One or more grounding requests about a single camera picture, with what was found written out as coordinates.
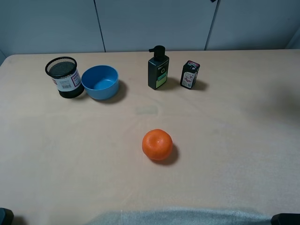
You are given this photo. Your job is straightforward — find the small black ink box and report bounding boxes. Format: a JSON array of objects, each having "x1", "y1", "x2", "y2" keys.
[{"x1": 180, "y1": 60, "x2": 200, "y2": 89}]

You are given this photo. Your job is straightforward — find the orange mandarin fruit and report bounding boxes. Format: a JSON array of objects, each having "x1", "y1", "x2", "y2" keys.
[{"x1": 142, "y1": 129, "x2": 173, "y2": 161}]

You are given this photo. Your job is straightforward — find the dark green pump bottle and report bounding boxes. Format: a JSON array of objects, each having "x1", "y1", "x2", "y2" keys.
[{"x1": 148, "y1": 45, "x2": 169, "y2": 90}]

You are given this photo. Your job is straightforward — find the blue plastic bowl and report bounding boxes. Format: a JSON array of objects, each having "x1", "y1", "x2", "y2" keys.
[{"x1": 81, "y1": 65, "x2": 119, "y2": 100}]

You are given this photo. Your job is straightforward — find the black mesh pen holder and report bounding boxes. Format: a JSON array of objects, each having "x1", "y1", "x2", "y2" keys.
[{"x1": 45, "y1": 56, "x2": 84, "y2": 98}]

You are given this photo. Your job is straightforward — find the grey cloth at bottom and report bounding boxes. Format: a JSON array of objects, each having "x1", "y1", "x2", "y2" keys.
[{"x1": 87, "y1": 208, "x2": 271, "y2": 225}]

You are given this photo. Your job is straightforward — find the black right base corner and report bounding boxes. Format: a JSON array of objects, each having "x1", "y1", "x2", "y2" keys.
[{"x1": 271, "y1": 213, "x2": 300, "y2": 225}]

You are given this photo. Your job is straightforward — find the black base corner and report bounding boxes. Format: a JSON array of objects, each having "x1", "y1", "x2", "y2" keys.
[
  {"x1": 271, "y1": 213, "x2": 300, "y2": 225},
  {"x1": 0, "y1": 208, "x2": 14, "y2": 225}
]

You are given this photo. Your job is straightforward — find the black left base corner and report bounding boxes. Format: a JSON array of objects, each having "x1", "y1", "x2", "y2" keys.
[{"x1": 0, "y1": 208, "x2": 14, "y2": 225}]

